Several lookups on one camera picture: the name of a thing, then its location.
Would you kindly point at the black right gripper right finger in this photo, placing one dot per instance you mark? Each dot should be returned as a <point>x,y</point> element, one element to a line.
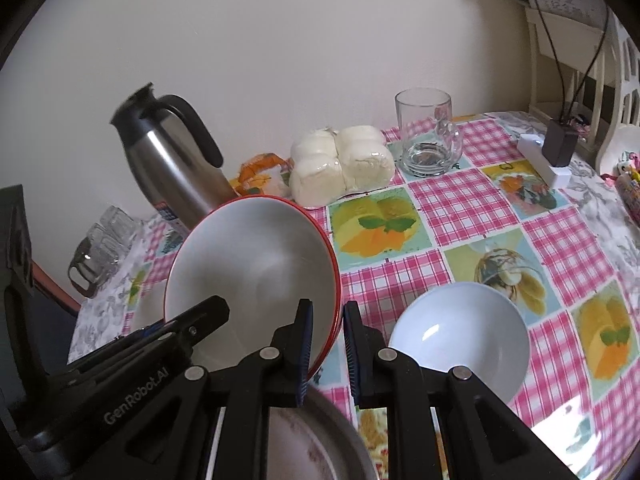
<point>440,425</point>

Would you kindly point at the stainless steel thermos jug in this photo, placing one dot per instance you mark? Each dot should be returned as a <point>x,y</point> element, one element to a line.
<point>173,157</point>

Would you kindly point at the pink checkered fruit tablecloth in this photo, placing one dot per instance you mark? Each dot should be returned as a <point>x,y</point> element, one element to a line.
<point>568,258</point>

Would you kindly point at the pack of white buns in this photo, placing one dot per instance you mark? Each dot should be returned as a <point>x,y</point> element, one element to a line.
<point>327,165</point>

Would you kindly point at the small white round bowl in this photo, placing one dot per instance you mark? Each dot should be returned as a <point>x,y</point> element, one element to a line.
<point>467,324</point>

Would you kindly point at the clear glass mug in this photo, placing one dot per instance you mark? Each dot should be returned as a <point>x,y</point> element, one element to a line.
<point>431,143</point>

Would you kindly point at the white chair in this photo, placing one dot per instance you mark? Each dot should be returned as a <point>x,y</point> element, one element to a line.
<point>602,83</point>

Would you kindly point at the grey floral white cloth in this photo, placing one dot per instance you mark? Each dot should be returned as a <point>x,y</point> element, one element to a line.
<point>103,318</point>

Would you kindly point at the glass coffee carafe black handle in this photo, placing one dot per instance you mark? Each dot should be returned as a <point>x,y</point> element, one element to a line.
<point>94,261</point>

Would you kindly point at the ribbed clear glass cup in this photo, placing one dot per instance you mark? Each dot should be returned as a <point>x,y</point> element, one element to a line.
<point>120,225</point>

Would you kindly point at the orange snack packet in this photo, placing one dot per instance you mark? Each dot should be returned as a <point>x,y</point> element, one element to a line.
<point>263,174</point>

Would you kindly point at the black power adapter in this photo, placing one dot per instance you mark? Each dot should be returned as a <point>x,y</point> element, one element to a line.
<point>559,143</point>

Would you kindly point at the white power strip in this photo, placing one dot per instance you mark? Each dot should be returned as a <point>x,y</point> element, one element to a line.
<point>530,146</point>

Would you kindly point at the large metal plate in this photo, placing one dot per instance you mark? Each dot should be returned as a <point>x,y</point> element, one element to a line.
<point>315,441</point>

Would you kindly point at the red rimmed floral bowl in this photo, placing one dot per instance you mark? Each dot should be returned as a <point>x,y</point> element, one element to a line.
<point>262,254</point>

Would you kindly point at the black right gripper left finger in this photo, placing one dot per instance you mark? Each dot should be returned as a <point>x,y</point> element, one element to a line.
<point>236,432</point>

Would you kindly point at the colourful candy packet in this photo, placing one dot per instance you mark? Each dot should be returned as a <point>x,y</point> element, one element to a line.
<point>625,176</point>

